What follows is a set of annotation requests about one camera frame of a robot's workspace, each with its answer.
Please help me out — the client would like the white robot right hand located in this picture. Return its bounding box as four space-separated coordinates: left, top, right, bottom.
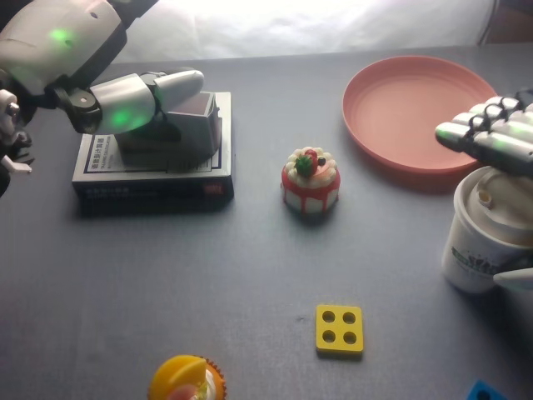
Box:
435 86 533 293

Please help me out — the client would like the blue toy block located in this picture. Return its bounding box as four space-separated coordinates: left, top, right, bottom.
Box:
465 379 510 400

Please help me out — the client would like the toy strawberry cake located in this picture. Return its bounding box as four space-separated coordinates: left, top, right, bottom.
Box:
281 146 341 216

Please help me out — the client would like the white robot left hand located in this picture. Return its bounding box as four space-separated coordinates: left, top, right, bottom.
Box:
0 0 205 137

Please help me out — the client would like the toy orange cupcake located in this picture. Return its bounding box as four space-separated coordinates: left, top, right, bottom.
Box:
148 354 227 400

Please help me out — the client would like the dark brown box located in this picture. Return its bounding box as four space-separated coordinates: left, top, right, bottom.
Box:
118 92 222 166

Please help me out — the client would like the yellow block with four holes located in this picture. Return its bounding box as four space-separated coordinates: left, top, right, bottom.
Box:
315 303 365 362

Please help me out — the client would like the grey table cloth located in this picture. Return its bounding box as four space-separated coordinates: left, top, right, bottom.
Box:
0 43 533 400

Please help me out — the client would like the white coffee cup with lid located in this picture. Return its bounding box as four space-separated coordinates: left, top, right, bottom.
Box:
441 165 533 294

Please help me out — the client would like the calculator box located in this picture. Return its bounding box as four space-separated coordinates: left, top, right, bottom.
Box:
72 91 236 216

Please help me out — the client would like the pink round plate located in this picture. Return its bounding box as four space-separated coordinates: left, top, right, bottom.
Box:
341 56 501 175

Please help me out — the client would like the white backdrop sheet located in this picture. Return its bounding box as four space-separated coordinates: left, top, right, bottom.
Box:
112 0 503 63

